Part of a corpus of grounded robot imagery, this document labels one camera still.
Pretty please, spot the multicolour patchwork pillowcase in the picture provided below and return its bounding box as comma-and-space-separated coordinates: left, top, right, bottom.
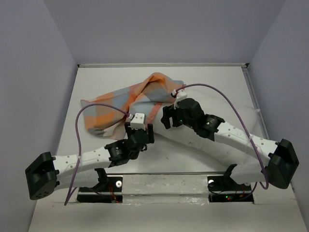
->
81, 72, 184, 140

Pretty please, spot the white pillow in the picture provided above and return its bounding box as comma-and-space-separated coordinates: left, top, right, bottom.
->
151, 90, 263, 174

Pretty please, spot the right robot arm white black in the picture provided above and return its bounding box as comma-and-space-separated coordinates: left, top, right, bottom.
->
161, 98, 299, 189

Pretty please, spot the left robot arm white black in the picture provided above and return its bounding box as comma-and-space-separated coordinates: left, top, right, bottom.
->
25, 122, 155, 200

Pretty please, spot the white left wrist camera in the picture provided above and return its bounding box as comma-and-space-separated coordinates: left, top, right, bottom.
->
130, 113, 146, 130

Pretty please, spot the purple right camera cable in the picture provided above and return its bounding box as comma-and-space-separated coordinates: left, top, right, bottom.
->
177, 83, 270, 189

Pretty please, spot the purple camera cable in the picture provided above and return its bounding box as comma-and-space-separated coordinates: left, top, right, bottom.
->
177, 83, 270, 189
64, 104, 133, 206

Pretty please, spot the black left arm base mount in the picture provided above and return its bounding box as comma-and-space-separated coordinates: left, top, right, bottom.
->
76, 168, 123, 203

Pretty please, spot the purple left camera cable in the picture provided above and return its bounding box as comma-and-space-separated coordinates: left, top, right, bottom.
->
64, 104, 133, 206

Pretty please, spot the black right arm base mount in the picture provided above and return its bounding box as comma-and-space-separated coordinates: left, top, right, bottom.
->
207, 164, 254, 203

